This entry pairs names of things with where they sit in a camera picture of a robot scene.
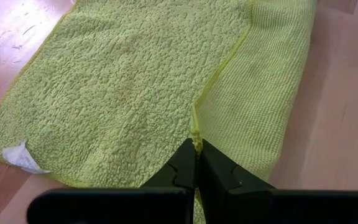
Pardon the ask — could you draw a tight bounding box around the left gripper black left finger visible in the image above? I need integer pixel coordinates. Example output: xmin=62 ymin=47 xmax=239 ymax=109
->
xmin=140 ymin=138 xmax=198 ymax=224

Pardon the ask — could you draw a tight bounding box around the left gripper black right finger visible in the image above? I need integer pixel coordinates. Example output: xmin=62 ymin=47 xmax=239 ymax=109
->
xmin=198 ymin=139 xmax=276 ymax=224

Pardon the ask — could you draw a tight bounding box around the green microfiber towel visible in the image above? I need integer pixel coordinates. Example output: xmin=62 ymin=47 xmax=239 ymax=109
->
xmin=0 ymin=0 xmax=319 ymax=224

